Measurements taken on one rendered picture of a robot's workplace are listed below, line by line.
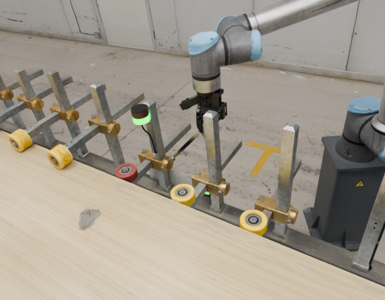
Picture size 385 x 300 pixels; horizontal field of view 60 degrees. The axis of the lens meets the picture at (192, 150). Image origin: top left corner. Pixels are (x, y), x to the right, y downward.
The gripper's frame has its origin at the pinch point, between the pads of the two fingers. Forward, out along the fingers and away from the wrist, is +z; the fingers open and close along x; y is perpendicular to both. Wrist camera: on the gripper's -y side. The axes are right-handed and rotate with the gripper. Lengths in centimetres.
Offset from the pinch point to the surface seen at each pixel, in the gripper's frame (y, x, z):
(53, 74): -66, -9, -18
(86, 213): -18.7, -44.3, 6.4
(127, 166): -22.1, -20.6, 6.6
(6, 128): -131, -10, 27
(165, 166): -13.3, -10.3, 11.4
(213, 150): 8.9, -9.8, -3.3
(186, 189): 4.2, -20.9, 6.6
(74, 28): -384, 248, 77
